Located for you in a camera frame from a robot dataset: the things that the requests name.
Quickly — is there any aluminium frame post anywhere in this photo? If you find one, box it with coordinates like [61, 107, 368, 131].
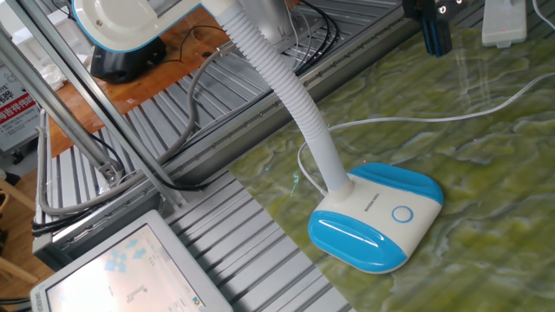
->
[6, 0, 188, 208]
[0, 25, 125, 185]

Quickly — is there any wooden chair frame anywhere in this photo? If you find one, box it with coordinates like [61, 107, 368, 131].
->
[0, 177, 40, 285]

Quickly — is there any blue and white desk lamp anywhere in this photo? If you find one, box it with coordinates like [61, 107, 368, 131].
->
[71, 0, 445, 275]

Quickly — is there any white lamp power cord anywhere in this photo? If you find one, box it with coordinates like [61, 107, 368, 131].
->
[297, 71, 555, 197]

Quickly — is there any black cable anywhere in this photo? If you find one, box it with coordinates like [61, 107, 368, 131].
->
[284, 0, 343, 77]

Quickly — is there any white crumpled tissue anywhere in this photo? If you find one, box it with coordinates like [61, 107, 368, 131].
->
[38, 62, 70, 92]

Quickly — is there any thick grey cable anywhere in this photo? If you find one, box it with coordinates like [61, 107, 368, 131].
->
[35, 42, 238, 218]

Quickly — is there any green marble pattern mat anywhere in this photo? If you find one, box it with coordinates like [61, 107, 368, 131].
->
[228, 25, 555, 312]

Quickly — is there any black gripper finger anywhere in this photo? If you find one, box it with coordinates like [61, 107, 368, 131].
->
[402, 0, 436, 57]
[427, 0, 461, 59]

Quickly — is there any grey teach pendant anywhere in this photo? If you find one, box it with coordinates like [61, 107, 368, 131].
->
[29, 210, 235, 312]

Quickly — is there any white sign with red band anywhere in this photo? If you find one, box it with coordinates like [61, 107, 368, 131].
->
[0, 64, 42, 153]

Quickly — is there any white power strip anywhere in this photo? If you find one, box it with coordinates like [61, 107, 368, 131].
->
[480, 0, 528, 49]

